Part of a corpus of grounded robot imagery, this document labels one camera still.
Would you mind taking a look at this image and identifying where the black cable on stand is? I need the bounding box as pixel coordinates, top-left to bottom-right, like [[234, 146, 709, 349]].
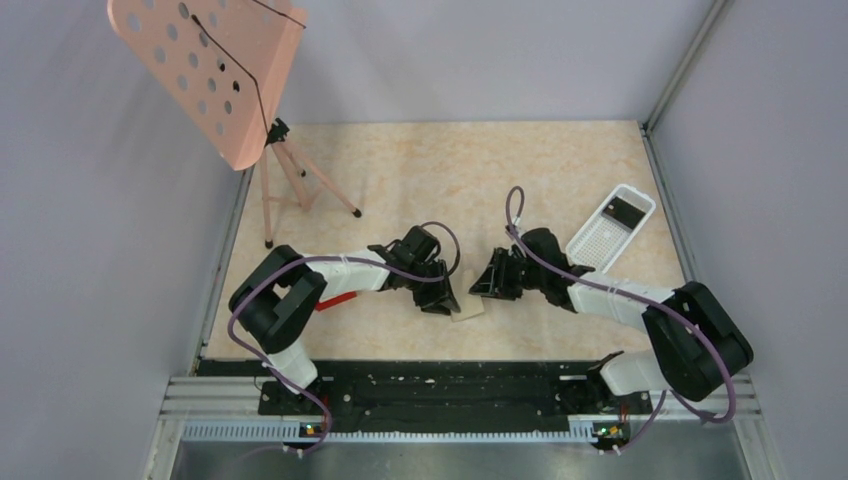
[[190, 0, 308, 134]]

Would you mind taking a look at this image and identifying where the aluminium frame rail front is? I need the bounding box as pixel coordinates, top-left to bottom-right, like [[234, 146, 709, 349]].
[[160, 377, 761, 445]]

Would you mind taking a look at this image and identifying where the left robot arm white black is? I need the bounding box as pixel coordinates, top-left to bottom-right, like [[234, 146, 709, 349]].
[[228, 225, 461, 414]]

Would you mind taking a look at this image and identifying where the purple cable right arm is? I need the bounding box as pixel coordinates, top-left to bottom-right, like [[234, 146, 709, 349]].
[[506, 186, 739, 458]]

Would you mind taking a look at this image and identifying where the black item in basket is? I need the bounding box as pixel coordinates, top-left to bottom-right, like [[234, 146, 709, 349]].
[[603, 197, 646, 231]]

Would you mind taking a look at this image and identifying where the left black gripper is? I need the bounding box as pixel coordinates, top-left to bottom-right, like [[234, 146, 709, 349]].
[[405, 258, 461, 316]]

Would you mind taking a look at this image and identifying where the white perforated plastic basket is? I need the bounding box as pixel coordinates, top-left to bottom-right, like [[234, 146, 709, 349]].
[[565, 184, 656, 273]]

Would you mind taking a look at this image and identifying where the aluminium side rail left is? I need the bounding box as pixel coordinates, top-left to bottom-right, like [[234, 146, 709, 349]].
[[186, 167, 255, 376]]

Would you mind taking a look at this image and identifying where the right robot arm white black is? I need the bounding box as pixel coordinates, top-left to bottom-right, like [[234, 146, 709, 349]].
[[469, 228, 754, 412]]

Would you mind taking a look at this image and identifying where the pink perforated music stand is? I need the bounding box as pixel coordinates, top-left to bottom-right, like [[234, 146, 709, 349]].
[[107, 0, 362, 248]]

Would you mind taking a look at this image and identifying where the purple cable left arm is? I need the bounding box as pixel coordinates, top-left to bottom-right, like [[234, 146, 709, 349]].
[[227, 221, 462, 458]]

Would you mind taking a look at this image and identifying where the beige card holder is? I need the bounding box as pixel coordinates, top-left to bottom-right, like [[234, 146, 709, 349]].
[[451, 269, 485, 323]]

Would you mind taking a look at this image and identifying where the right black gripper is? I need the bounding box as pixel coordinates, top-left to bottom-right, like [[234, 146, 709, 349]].
[[470, 247, 546, 301]]

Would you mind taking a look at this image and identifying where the aluminium corner post right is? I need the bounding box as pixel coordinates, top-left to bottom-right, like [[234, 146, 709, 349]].
[[641, 0, 735, 137]]

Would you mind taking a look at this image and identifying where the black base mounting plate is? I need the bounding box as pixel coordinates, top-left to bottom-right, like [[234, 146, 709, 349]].
[[197, 360, 654, 434]]

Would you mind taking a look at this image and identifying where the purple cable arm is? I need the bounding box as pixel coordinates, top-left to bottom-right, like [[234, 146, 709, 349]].
[[506, 186, 739, 458], [227, 221, 462, 458]]

